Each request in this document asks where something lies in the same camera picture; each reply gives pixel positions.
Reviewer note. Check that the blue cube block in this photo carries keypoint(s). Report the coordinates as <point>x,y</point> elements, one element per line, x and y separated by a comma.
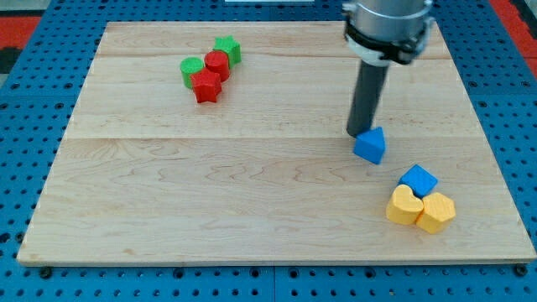
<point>419,180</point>

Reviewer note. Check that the red star block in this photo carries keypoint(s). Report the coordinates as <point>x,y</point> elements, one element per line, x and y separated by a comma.
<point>206,85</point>

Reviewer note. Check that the yellow hexagon block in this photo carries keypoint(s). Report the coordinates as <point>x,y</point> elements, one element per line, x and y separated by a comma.
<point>438,213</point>

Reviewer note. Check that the yellow heart block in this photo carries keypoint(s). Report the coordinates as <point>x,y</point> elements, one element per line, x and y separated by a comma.
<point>403,206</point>

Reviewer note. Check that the blue triangle block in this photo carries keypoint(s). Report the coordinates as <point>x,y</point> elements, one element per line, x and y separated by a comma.
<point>370,145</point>

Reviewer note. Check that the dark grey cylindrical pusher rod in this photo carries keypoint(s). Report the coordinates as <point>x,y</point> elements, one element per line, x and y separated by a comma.
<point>367,92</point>

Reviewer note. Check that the red cylinder block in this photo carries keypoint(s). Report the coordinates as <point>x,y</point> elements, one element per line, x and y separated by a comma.
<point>217,61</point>

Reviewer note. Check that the green cylinder block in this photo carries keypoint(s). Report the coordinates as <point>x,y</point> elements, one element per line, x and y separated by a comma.
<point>188,67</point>

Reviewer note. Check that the green star block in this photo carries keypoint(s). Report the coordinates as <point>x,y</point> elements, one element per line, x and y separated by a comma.
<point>231,48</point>

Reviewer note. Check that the light wooden board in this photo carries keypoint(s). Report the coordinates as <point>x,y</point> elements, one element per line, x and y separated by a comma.
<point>147,176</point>

